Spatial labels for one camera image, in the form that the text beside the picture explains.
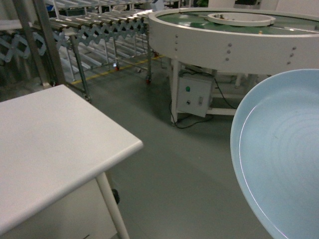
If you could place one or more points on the expandable roller conveyor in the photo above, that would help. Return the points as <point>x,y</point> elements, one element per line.
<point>44,43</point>

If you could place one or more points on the round white conveyor table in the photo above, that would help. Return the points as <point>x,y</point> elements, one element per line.
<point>187,37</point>

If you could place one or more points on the white control box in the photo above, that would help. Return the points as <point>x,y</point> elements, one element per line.
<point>194,93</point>

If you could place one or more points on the light blue round tray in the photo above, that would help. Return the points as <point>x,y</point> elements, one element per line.
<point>274,145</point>

